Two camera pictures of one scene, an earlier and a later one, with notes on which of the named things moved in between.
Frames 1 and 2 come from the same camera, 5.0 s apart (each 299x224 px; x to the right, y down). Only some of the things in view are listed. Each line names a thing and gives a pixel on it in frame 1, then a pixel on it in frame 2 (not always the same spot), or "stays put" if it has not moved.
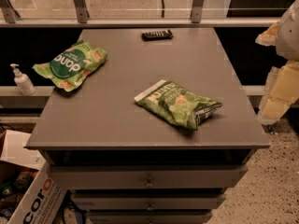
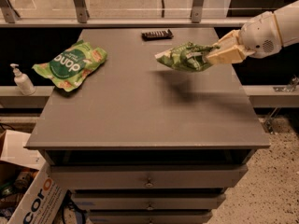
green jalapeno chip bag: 177,103 -> 186,57
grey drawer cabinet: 126,163 stays put
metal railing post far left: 8,11 stays put
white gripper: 289,35 -> 261,35
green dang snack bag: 69,66 stays put
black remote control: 156,35 stays put
